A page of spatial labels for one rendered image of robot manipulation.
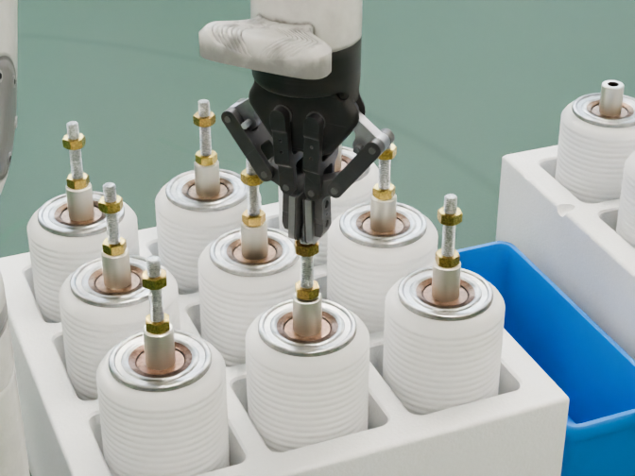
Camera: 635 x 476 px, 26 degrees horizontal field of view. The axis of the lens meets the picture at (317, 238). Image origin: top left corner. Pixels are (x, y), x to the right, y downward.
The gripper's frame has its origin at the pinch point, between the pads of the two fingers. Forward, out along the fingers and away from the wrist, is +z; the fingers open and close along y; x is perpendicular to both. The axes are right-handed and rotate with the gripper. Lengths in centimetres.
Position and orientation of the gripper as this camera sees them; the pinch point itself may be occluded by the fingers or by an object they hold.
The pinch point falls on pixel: (306, 213)
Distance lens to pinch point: 100.4
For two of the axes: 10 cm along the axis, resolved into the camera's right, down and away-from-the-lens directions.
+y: -9.0, -2.2, 3.7
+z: 0.0, 8.6, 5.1
